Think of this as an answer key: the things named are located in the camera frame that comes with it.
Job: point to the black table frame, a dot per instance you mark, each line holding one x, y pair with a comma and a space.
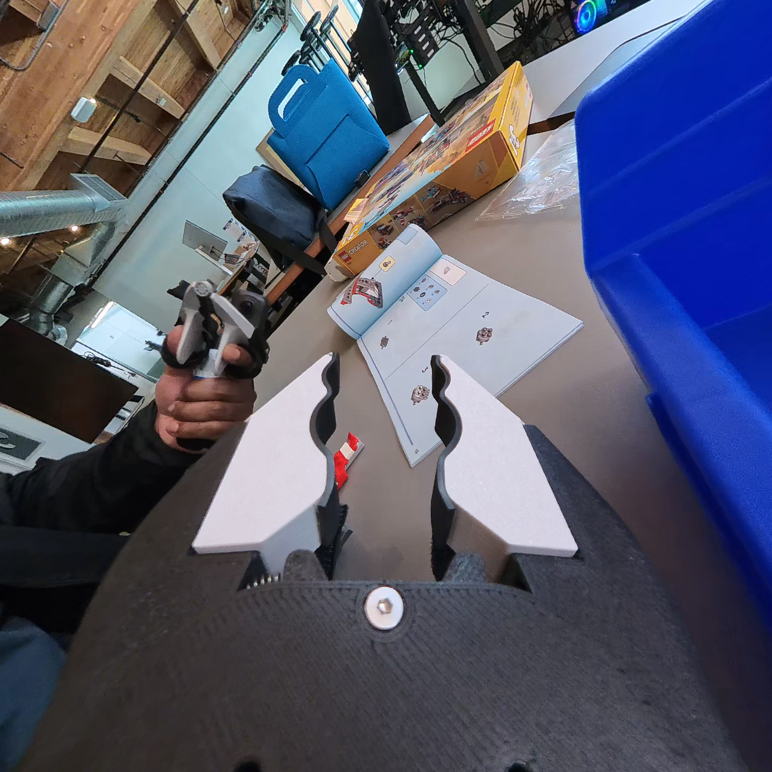
470, 42

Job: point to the white wall speaker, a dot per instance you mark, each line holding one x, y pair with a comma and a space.
83, 108

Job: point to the person's black jacket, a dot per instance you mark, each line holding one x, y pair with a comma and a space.
54, 573

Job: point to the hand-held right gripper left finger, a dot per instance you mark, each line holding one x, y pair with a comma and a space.
265, 470

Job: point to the person's left hand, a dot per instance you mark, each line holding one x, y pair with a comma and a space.
205, 404

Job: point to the light blue instruction booklet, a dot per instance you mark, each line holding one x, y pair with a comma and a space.
482, 338

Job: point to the metal ventilation duct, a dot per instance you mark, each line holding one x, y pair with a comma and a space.
36, 211

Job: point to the blue plastic bin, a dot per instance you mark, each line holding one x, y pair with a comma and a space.
675, 181

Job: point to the person's left forearm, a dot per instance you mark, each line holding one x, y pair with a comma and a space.
90, 482

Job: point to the dark blue backpack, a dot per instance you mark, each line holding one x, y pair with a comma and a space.
271, 205

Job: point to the silver monitor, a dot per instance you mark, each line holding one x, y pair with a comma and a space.
205, 236

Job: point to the person's jeans leg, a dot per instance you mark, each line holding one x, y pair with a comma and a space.
24, 693

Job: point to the red white brick model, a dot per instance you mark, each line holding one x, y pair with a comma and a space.
344, 461

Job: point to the blue felt bag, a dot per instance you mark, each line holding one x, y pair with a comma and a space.
332, 139

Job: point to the clear plastic bag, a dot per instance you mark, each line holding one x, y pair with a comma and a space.
537, 175

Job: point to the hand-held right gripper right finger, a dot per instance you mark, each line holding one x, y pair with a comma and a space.
506, 482

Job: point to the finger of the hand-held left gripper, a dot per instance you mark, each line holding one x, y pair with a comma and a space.
190, 325
235, 325

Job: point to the white table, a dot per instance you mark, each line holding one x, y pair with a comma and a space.
603, 60

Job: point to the yellow toy brick box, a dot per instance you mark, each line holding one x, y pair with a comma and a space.
458, 163

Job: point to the computer with rainbow fan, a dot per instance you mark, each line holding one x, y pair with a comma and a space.
588, 15

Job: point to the grey desk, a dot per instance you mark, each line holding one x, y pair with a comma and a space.
543, 253

